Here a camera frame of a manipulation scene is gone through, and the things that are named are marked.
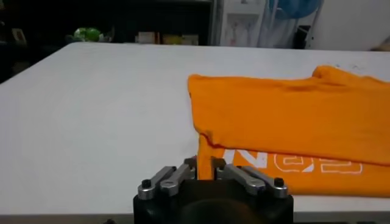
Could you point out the white box red stripe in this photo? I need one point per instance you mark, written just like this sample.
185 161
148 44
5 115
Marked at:
145 37

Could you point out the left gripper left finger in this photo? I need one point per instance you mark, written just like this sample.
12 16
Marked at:
170 179

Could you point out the bowl with green items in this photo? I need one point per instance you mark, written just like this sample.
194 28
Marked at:
86 34

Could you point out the pale yellow box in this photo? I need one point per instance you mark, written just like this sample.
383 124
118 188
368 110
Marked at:
189 39

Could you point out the open flap cardboard box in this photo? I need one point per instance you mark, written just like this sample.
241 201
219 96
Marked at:
384 46

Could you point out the blue water jug blue cap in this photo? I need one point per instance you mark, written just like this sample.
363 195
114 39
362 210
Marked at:
294 7

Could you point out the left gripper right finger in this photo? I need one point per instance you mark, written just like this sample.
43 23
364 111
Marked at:
246 179

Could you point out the small framed card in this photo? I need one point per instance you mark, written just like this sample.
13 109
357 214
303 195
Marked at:
18 36

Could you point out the orange t-shirt with white print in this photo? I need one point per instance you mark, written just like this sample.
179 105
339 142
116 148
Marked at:
289 115

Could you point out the yellow green box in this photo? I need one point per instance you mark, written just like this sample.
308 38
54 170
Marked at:
172 39

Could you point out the white water dispenser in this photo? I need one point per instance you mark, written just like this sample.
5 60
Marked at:
240 27

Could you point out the black shelving unit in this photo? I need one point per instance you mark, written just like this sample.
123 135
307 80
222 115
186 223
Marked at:
45 18

